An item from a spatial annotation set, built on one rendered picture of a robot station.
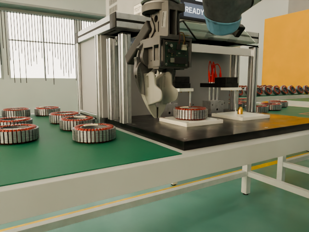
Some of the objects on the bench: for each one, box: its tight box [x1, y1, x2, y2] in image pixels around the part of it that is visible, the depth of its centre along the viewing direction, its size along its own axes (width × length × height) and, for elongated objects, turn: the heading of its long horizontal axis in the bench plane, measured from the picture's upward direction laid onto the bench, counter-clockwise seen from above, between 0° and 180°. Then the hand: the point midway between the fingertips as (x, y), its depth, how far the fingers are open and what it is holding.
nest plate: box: [159, 116, 223, 127], centre depth 89 cm, size 15×15×1 cm
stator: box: [59, 116, 95, 131], centre depth 88 cm, size 11×11×4 cm
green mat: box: [243, 104, 309, 118], centre depth 149 cm, size 94×61×1 cm
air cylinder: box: [202, 100, 224, 115], centre depth 113 cm, size 5×8×6 cm
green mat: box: [0, 114, 182, 187], centre depth 81 cm, size 94×61×1 cm
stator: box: [72, 123, 116, 144], centre depth 71 cm, size 11×11×4 cm
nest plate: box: [212, 111, 270, 121], centre depth 102 cm, size 15×15×1 cm
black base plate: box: [106, 109, 309, 151], centre depth 97 cm, size 47×64×2 cm
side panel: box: [75, 35, 106, 123], centre depth 110 cm, size 28×3×32 cm
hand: (154, 111), depth 55 cm, fingers closed
